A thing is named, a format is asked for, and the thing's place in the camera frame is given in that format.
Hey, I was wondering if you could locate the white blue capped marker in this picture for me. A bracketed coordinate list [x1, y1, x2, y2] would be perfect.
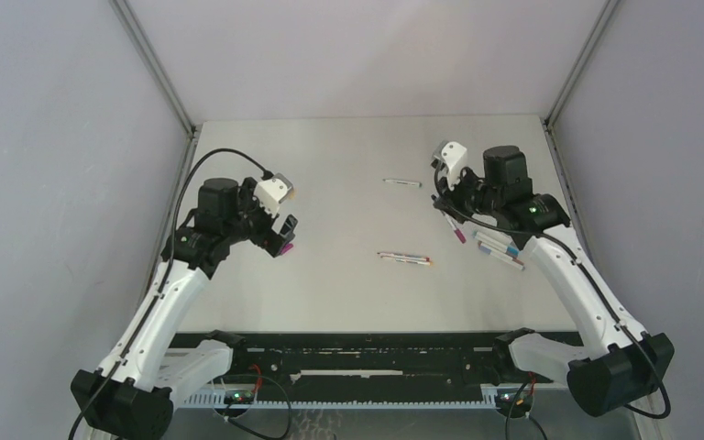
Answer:
[473, 231, 519, 258]

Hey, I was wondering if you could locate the white green marker pen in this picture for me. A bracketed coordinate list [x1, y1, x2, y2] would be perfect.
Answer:
[382, 179, 423, 188]

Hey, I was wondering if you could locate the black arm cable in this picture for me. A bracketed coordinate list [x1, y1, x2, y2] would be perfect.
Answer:
[67, 148, 274, 440]
[432, 163, 673, 421]

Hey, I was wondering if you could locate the aluminium frame rail right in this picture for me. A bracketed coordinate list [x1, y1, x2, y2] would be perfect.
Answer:
[542, 0, 624, 245]

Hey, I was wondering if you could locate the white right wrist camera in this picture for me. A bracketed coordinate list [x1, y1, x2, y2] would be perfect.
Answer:
[431, 141, 468, 191]

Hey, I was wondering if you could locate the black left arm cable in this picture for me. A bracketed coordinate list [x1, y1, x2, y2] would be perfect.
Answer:
[67, 148, 274, 440]

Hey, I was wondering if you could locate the white red marker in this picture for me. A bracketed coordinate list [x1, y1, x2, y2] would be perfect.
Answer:
[377, 252, 430, 261]

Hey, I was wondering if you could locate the controller board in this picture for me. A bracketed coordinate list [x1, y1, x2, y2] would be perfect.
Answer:
[495, 392, 533, 408]
[223, 390, 257, 407]

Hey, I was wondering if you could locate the right controller board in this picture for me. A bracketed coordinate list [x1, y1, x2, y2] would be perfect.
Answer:
[495, 392, 533, 408]

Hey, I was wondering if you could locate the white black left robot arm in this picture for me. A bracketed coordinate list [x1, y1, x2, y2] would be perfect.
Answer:
[69, 174, 298, 439]

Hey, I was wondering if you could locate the left controller board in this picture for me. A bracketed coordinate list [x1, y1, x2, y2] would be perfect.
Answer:
[223, 390, 257, 407]

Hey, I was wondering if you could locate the aluminium frame rail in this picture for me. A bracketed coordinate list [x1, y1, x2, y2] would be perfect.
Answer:
[108, 0, 196, 279]
[542, 0, 624, 245]

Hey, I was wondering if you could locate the white cable duct strip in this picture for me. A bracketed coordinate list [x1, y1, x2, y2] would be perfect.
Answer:
[175, 388, 499, 411]

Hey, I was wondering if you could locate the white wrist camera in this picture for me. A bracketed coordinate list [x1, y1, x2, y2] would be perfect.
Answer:
[253, 173, 294, 218]
[431, 141, 468, 191]

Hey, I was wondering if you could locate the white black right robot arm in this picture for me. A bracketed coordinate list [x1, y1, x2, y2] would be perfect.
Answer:
[432, 141, 675, 420]

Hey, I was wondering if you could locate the white yellow marker pen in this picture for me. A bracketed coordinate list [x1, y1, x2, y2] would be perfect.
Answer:
[380, 256, 433, 267]

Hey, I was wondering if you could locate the aluminium frame rail left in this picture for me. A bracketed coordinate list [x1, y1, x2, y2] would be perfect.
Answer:
[108, 0, 196, 279]

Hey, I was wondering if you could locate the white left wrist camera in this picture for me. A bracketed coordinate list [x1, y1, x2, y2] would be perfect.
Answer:
[253, 173, 294, 218]

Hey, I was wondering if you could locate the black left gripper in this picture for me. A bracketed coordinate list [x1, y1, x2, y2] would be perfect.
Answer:
[223, 178, 296, 257]

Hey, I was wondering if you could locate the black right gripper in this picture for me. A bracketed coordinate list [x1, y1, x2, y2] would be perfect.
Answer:
[436, 163, 502, 225]

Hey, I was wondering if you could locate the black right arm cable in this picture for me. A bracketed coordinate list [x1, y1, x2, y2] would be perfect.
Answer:
[432, 163, 673, 421]

